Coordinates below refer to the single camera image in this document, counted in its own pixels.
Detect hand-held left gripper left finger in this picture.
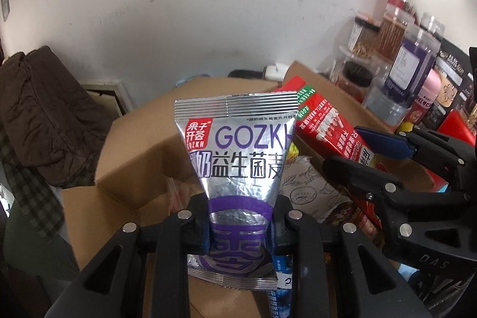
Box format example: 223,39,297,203
45,193,211,318

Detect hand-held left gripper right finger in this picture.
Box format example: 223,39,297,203
270,197,435,318

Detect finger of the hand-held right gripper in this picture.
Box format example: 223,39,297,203
322,154,475,249
354,125,471,182

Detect brown snack packet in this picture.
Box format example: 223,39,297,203
320,201,382,248

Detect blue tube with white cap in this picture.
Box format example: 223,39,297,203
270,253,299,318

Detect white bread packet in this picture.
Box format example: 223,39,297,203
278,154,354,222

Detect tall red snack packet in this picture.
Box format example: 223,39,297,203
271,76,450,229

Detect clear bag of yellow snacks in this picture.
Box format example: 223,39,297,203
287,142,299,173

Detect silver purple snack packet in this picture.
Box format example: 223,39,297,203
174,91,299,291

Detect large cardboard box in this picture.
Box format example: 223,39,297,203
61,59,411,318

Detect blue floral tablecloth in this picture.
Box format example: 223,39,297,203
397,264,427,291

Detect pink bottle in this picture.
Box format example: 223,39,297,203
412,66,442,125

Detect wide clear jar dark contents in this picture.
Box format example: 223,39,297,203
331,52,381,100

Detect red canister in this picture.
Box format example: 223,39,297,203
438,109,477,140

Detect clear jar with purple label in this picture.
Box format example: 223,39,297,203
384,22,438,103

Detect black stand-up pouch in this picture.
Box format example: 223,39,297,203
425,42,477,132

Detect square clear container black lid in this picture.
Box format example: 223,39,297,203
348,15,384,60

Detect clear jar with brown contents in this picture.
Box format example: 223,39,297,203
373,3,415,61

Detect white power adapter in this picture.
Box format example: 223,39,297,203
264,63,289,82

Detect black flat device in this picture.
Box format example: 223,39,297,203
227,69,267,79

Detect checked cloth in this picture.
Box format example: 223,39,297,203
0,124,66,240

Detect brown quilted jacket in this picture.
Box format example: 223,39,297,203
0,45,112,188

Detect white low wall frame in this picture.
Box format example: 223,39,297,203
78,80,131,117

